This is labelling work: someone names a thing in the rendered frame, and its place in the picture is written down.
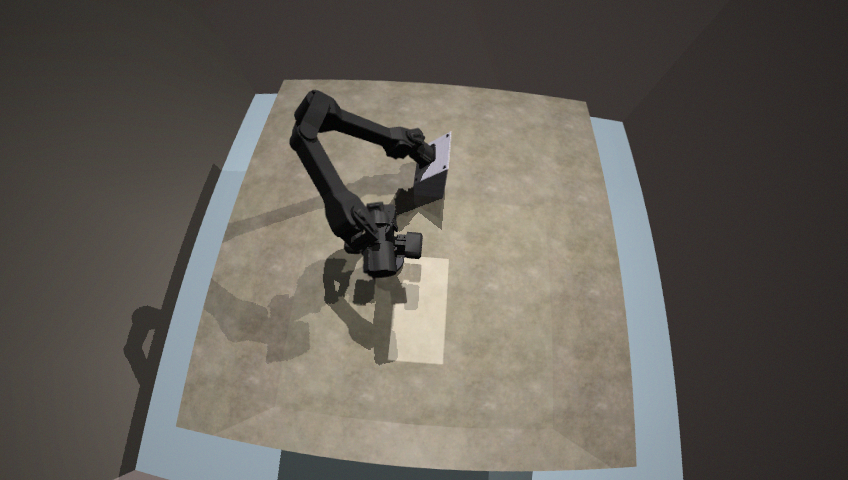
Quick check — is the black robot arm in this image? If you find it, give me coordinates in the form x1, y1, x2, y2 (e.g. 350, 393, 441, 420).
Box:
290, 90, 436, 278

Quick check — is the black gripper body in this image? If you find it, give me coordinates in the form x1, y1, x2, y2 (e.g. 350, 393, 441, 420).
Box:
344, 229, 423, 259

